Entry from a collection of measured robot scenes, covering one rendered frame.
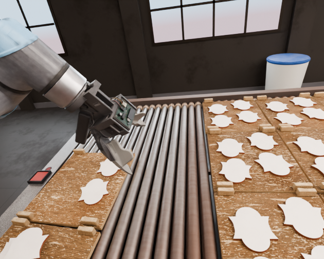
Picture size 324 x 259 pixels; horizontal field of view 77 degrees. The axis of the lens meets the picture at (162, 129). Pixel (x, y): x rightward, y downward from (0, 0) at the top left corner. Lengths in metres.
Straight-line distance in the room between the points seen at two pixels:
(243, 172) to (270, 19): 3.32
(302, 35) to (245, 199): 3.56
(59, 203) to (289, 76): 3.31
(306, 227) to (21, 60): 0.81
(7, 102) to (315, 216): 0.85
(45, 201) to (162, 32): 3.28
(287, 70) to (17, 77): 3.39
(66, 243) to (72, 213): 0.12
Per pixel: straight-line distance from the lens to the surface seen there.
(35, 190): 1.11
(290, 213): 0.81
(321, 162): 1.04
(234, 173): 0.89
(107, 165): 1.01
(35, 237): 0.83
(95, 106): 0.42
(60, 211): 0.91
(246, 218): 0.76
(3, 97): 0.45
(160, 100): 1.59
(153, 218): 0.78
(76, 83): 0.41
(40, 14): 4.51
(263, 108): 1.44
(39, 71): 0.40
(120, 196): 0.88
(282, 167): 0.96
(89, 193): 0.91
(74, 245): 0.80
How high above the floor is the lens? 1.55
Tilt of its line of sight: 30 degrees down
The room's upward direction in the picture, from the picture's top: 8 degrees counter-clockwise
